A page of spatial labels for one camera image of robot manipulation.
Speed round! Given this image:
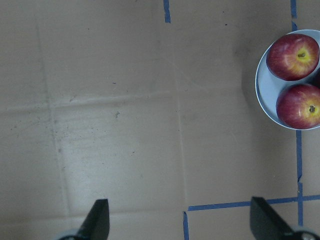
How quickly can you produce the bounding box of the white round plate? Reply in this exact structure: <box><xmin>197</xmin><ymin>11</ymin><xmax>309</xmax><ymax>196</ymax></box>
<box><xmin>255</xmin><ymin>29</ymin><xmax>320</xmax><ymax>130</ymax></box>

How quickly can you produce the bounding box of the red apple plate rear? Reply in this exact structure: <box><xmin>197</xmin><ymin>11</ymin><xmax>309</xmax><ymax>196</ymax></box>
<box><xmin>266</xmin><ymin>33</ymin><xmax>320</xmax><ymax>82</ymax></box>

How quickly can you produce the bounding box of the red apple plate front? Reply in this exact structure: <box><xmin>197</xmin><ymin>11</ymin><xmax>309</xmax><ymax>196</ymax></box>
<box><xmin>276</xmin><ymin>83</ymin><xmax>320</xmax><ymax>130</ymax></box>

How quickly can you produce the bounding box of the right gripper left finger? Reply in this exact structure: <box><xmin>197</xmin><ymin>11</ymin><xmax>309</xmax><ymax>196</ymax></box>
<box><xmin>76</xmin><ymin>199</ymin><xmax>110</xmax><ymax>240</ymax></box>

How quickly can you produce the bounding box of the red apple plate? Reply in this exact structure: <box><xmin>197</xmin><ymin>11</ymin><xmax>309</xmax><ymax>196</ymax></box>
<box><xmin>266</xmin><ymin>33</ymin><xmax>320</xmax><ymax>82</ymax></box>
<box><xmin>276</xmin><ymin>83</ymin><xmax>320</xmax><ymax>130</ymax></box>

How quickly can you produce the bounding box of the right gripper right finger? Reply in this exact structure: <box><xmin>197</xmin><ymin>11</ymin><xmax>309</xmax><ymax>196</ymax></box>
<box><xmin>249</xmin><ymin>196</ymin><xmax>298</xmax><ymax>240</ymax></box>

